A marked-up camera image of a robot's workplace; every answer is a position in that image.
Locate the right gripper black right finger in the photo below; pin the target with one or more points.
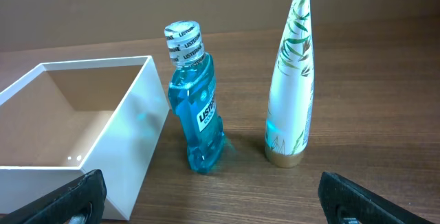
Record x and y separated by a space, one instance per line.
344 201

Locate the blue Listerine mouthwash bottle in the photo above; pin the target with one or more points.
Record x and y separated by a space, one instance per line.
191 93

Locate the white square container box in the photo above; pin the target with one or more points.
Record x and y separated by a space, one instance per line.
63 119

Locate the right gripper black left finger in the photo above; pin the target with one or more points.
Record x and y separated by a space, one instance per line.
79 201

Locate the white lotion tube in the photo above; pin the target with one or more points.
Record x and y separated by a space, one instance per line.
292 90

